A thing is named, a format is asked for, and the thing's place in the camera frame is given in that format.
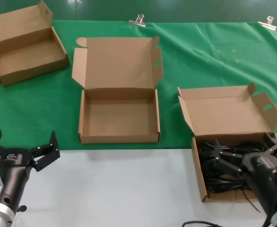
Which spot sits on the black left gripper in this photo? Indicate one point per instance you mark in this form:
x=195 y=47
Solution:
x=13 y=179

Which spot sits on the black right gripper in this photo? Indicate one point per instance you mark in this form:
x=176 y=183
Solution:
x=263 y=175

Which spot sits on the wide cardboard box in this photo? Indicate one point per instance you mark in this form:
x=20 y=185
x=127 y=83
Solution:
x=119 y=118

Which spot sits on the narrow open cardboard box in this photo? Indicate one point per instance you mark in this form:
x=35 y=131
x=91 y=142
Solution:
x=27 y=54

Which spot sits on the green table cloth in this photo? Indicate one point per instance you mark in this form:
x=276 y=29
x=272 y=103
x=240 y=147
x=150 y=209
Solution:
x=34 y=106

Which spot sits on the thin black zip tie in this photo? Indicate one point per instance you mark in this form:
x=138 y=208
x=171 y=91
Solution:
x=250 y=201

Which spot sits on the silver metal binder clip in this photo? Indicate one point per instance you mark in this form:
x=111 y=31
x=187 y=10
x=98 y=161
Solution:
x=268 y=23
x=138 y=21

